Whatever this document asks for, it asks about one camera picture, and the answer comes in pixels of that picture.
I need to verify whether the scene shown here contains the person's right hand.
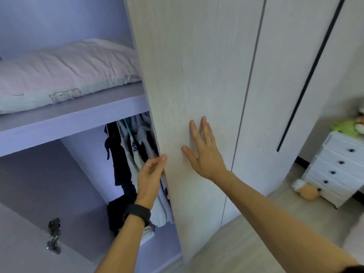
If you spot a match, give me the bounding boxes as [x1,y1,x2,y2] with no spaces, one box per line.
[181,116,228,182]

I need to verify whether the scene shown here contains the person's left hand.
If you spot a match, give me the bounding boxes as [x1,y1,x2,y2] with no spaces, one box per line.
[135,154,168,210]

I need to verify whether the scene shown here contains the light wood wardrobe door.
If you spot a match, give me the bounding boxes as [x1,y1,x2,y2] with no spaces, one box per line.
[124,0,268,264]

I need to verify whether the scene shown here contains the person's left forearm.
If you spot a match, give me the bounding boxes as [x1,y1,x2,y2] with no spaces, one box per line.
[95,213,149,273]

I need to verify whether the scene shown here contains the person's right forearm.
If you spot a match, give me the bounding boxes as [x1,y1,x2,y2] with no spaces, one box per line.
[215,171,359,273]

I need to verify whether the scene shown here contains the white hanging garment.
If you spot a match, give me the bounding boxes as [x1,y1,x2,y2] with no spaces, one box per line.
[118,119,175,228]

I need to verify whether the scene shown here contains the grey hanging garment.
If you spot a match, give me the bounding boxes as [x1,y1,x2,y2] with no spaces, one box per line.
[133,112,160,163]

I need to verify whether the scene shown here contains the black hanging garment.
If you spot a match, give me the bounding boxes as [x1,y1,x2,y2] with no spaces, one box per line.
[104,121,137,203]

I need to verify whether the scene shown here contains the black wristband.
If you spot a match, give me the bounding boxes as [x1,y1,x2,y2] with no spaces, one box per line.
[122,203,152,227]

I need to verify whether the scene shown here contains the black folded clothing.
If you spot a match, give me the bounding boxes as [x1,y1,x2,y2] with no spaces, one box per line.
[107,194,137,237]

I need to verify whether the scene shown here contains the white wardrobe shelf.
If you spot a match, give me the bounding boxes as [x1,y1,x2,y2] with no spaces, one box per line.
[0,81,150,157]

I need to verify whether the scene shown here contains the orange fox plush toy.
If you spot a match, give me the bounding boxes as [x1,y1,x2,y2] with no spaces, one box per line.
[290,179,323,202]

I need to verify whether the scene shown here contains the metal door hinge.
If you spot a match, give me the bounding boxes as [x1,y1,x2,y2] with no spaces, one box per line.
[47,218,62,255]

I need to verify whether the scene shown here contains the white pillow with cartoon print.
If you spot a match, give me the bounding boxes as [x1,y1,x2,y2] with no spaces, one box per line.
[0,38,142,115]

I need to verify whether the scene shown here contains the white chest of drawers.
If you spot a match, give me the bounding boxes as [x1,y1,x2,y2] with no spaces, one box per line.
[300,131,364,209]

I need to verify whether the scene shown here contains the green plush toy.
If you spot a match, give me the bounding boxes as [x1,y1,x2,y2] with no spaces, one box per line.
[331,116,364,138]

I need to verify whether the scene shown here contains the open white wardrobe door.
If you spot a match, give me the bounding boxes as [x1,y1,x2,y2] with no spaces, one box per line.
[0,202,98,273]

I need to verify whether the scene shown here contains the black vertical door handle strip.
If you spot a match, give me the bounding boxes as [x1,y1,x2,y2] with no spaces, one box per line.
[276,0,348,153]

